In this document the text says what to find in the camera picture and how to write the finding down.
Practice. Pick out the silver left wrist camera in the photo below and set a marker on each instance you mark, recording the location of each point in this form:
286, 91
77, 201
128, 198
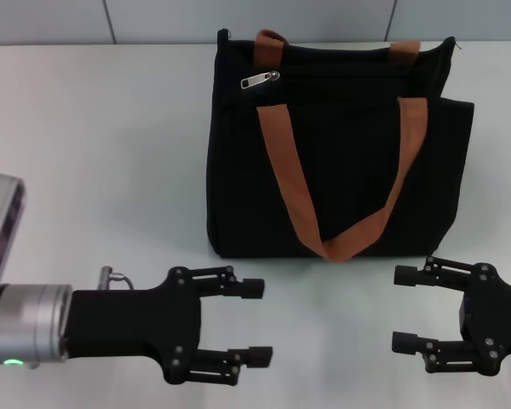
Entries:
0, 221

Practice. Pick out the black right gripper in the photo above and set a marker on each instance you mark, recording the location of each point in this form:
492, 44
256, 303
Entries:
494, 319

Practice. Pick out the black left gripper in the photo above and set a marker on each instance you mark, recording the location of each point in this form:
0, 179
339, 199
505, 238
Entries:
132, 324

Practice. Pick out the silver zipper pull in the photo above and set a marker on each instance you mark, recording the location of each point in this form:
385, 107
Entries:
255, 80

